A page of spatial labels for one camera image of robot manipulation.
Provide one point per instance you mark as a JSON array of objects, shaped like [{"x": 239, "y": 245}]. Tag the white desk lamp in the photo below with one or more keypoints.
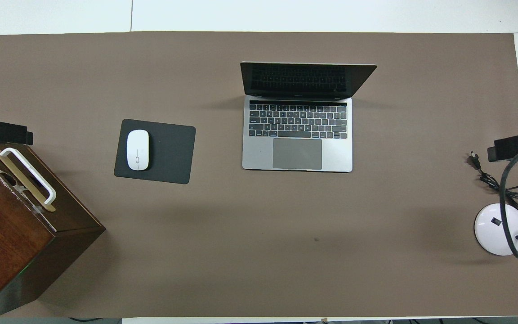
[{"x": 495, "y": 229}]

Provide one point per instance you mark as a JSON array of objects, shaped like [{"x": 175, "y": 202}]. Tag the brown paper table mat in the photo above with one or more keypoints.
[{"x": 259, "y": 252}]

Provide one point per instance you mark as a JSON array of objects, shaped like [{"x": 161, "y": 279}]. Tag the dark brown wooden box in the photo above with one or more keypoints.
[{"x": 2, "y": 243}]

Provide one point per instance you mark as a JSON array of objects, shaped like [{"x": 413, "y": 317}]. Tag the black mouse pad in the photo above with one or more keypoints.
[{"x": 169, "y": 153}]

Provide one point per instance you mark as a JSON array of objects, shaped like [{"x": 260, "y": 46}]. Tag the silver laptop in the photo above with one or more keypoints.
[{"x": 297, "y": 155}]

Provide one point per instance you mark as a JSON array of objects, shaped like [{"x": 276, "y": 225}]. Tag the white computer mouse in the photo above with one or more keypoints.
[{"x": 137, "y": 150}]

